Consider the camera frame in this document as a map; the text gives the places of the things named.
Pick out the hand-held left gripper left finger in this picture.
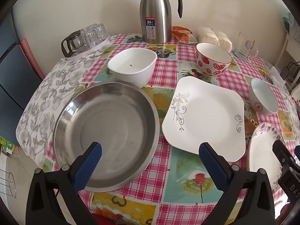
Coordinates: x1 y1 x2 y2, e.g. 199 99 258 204
26 142 103 225

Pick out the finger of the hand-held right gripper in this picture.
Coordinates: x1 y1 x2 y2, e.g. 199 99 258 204
272 140 300 172

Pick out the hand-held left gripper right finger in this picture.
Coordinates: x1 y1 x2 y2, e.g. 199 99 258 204
199 142 276 225

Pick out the round floral rim plate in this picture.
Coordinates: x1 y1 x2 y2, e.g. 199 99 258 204
247 122 287 195

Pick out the stainless steel basin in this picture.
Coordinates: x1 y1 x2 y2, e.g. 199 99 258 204
53 82 160 193

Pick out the white square plate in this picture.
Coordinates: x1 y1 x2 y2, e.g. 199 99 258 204
162 76 246 163

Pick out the small white bowl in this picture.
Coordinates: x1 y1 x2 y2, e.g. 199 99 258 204
249 78 279 116

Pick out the strawberry print bowl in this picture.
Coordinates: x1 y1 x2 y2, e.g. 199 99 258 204
196 43 232 76

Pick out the white square bowl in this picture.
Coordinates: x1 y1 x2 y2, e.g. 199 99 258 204
107 48 158 88

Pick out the white power strip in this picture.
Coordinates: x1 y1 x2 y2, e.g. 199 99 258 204
269 67 285 85

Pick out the grey floral tablecloth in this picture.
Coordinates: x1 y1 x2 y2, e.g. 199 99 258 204
16 34 300 169

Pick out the black charger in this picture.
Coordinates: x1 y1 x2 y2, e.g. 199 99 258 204
280 67 293 80

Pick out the green box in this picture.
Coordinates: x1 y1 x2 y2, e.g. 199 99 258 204
0 136 19 155

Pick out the white shelf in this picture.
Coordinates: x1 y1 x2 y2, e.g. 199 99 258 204
274 33 300 75

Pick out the pink checked tablecloth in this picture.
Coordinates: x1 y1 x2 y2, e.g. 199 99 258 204
42 33 300 225

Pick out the dark blue cabinet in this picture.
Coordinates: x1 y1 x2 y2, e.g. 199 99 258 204
0 9 44 146

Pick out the clear glass mug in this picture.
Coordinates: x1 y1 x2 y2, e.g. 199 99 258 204
232 31 259 60

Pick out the pink board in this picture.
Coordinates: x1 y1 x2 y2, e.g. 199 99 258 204
20 39 46 80

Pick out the grey printed album box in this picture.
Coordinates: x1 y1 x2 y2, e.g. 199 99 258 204
289 26 300 43

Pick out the white serving tray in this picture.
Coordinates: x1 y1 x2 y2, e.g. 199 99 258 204
63 33 110 58

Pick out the glass teapot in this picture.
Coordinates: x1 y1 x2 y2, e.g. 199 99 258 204
61 29 86 58

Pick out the bag of steamed buns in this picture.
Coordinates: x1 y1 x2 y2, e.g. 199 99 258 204
196 26 233 52

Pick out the teal cloth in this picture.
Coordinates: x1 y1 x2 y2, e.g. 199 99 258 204
282 12 294 32

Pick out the orange snack packet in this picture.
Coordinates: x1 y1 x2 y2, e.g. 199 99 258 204
172 26 198 44

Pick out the stainless steel thermos jug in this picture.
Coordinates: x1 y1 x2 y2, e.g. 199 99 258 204
140 0 183 44

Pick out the wire rack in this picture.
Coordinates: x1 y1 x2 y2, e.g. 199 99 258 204
0 169 16 198

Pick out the black charging cable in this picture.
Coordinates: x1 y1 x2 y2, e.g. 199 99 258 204
287 61 300 75

